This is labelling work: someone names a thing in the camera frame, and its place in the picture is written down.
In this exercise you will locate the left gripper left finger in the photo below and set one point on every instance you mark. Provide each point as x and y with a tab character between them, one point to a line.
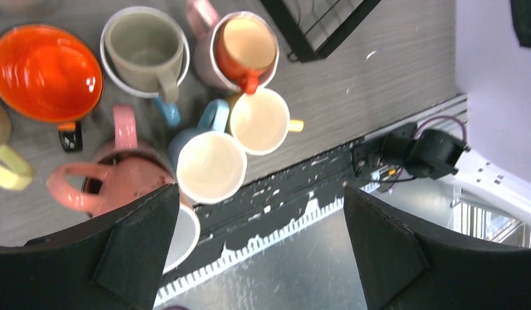
112	261

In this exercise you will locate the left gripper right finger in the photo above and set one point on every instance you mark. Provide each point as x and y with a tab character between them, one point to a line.
406	262

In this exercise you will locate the cream floral mug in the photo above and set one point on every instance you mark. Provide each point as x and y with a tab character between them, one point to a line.
185	237

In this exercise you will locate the salmon pink mug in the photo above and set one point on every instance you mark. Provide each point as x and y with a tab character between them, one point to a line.
122	183

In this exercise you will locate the light blue faceted mug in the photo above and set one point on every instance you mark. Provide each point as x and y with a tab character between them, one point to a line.
207	163

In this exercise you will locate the yellow-green faceted mug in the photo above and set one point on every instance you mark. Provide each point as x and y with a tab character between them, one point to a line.
15	172

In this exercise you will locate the yellow mug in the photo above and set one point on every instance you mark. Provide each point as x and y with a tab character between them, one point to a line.
261	121

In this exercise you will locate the large orange mug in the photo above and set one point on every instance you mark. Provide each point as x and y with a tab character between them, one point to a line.
49	75

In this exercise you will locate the beige grey cup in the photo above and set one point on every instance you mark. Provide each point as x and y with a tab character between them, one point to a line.
146	46

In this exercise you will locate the small orange cup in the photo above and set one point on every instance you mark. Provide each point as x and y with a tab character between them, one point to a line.
245	50

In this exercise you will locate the light pink faceted mug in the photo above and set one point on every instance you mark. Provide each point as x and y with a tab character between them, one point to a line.
206	24

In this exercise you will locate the black wire dish rack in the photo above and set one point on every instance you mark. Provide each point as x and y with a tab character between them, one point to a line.
313	30

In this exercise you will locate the pink patterned mug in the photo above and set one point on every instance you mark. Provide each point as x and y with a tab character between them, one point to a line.
127	143

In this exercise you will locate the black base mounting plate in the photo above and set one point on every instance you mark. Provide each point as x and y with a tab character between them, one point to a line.
268	210

